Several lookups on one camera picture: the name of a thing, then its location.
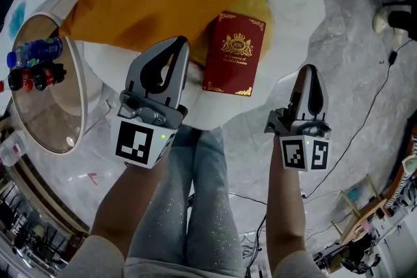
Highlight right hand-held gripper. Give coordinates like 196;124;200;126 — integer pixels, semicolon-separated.
263;64;333;173

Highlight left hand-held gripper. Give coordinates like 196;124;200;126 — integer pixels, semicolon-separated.
114;36;191;171

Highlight white round pouf seat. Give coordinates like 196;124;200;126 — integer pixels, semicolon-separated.
32;0;325;133

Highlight red gold-embossed book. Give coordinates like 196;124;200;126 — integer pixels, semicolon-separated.
201;10;267;98

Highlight person's left forearm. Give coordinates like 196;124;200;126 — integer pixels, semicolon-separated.
89;161;167;260

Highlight person's right forearm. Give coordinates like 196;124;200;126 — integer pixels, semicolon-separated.
266;135;308;266

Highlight yellow round cushion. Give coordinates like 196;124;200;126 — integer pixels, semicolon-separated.
188;0;273;68

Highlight cola bottle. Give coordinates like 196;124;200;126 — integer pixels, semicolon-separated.
8;68;37;92
33;62;68;91

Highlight round wooden side table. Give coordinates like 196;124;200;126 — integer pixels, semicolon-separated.
9;12;89;154

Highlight pale green cloth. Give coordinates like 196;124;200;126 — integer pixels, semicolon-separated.
402;154;417;179

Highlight orange armchair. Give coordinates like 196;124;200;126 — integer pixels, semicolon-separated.
384;122;417;211

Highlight blue-label water bottle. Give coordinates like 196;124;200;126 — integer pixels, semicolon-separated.
7;36;64;69

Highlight oval wooden coffee table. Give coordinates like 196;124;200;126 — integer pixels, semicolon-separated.
331;174;397;247

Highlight black-and-white striped cloth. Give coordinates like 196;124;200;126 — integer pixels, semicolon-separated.
386;135;417;209

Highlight light blue jeans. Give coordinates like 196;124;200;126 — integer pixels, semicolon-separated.
126;125;245;271

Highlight clear plastic water jug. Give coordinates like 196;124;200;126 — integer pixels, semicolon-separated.
0;130;27;167

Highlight white cabinet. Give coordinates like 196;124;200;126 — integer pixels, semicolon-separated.
374;214;417;278

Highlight black equipment rack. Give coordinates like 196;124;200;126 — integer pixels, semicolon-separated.
0;182;78;271

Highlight black cable with adapter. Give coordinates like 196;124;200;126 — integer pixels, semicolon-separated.
301;38;417;201

